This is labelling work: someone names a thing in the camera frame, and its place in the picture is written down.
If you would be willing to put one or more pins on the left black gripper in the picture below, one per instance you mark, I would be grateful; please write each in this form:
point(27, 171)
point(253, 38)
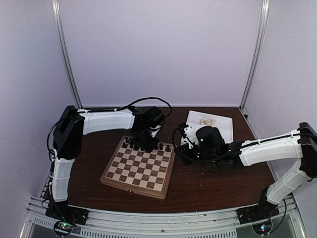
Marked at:
point(150, 147)

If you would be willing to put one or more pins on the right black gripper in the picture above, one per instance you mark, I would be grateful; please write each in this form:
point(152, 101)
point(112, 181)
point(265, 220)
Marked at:
point(186, 159)

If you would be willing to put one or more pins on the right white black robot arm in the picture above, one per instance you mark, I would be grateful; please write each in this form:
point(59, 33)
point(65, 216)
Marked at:
point(300, 144)

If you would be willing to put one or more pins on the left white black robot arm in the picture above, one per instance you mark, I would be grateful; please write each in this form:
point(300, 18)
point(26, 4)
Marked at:
point(75, 123)

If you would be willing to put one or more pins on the light chess pieces in tray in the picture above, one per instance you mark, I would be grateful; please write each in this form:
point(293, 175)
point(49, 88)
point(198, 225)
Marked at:
point(207, 122)

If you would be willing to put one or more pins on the right circuit board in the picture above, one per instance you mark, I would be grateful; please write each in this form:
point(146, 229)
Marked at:
point(262, 228)

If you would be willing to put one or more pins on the circuit board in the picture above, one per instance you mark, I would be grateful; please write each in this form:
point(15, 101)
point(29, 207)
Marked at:
point(62, 228)
point(262, 228)

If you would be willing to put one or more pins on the left circuit board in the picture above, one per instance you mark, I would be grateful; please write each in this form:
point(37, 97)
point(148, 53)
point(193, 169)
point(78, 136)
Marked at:
point(62, 228)

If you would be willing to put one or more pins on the wooden chessboard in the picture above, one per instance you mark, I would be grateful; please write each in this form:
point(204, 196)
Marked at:
point(140, 172)

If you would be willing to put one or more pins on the white plastic tray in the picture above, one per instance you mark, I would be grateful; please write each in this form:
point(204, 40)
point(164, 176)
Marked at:
point(224, 124)

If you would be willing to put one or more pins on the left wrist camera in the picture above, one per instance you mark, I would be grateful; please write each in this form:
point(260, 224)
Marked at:
point(154, 117)

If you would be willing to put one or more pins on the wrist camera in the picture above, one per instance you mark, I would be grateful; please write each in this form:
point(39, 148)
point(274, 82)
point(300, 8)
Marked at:
point(154, 117)
point(209, 138)

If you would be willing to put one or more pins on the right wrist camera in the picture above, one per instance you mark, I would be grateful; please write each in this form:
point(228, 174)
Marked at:
point(209, 138)

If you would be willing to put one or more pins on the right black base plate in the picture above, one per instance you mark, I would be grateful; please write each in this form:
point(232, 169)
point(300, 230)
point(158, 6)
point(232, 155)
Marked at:
point(256, 213)

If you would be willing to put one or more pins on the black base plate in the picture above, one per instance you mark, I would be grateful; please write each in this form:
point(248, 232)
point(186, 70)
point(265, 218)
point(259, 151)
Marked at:
point(256, 213)
point(69, 214)

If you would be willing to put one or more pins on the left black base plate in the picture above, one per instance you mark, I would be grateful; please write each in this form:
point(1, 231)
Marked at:
point(69, 214)

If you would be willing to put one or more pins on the aluminium front rail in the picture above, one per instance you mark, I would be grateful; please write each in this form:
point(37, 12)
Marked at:
point(211, 224)

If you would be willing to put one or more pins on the left aluminium corner post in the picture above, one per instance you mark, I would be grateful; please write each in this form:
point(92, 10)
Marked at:
point(65, 54)

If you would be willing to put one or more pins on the aluminium corner post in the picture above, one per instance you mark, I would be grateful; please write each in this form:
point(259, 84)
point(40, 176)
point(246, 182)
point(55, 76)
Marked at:
point(65, 54)
point(257, 51)

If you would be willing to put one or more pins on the right aluminium corner post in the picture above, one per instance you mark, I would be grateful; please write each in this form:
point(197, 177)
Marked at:
point(257, 51)

